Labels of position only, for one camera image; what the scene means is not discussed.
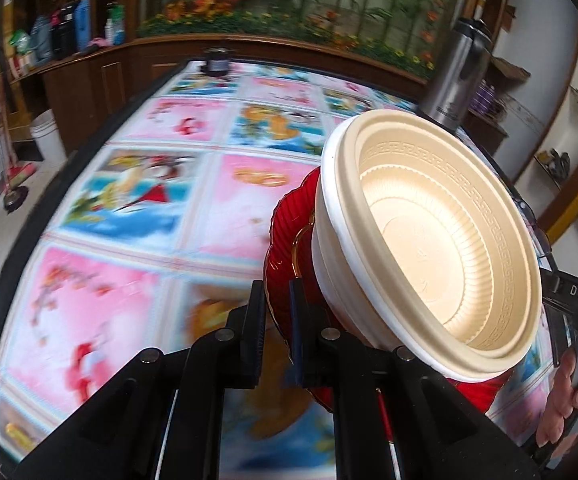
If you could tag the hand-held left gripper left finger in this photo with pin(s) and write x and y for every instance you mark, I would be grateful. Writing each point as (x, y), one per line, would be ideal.
(255, 330)

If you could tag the green white bottle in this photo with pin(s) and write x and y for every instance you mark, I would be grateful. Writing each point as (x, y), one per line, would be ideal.
(115, 25)

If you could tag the pink cloth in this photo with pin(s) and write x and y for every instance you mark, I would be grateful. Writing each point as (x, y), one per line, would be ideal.
(96, 44)

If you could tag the white plastic bucket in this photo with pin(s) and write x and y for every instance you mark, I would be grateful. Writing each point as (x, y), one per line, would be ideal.
(49, 135)

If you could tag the large red scalloped plate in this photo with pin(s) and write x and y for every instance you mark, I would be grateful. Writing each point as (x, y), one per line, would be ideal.
(281, 240)

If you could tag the person's right hand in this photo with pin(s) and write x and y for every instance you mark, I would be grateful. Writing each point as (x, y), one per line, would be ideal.
(561, 400)

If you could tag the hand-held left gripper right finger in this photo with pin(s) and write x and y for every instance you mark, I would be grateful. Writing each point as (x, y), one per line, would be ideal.
(297, 330)

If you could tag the thin-framed eyeglasses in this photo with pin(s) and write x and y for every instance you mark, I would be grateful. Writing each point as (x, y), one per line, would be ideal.
(536, 230)

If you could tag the black power adapter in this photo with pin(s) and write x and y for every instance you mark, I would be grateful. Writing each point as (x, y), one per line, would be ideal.
(217, 62)

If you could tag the cream plastic bowl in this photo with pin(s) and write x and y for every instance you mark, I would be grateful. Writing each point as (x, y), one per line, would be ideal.
(334, 260)
(444, 240)

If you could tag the blue plastic container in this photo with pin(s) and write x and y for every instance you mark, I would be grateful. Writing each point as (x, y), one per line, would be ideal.
(41, 40)

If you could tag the stainless steel thermos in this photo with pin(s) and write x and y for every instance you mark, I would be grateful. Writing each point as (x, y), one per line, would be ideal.
(456, 75)

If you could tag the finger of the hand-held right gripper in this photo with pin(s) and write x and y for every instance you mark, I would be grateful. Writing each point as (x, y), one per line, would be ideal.
(555, 290)

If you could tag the purple spray can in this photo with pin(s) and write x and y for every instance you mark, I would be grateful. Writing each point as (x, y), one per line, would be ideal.
(491, 101)
(479, 100)

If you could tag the dark clutter pile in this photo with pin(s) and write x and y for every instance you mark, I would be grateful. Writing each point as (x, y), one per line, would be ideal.
(559, 162)

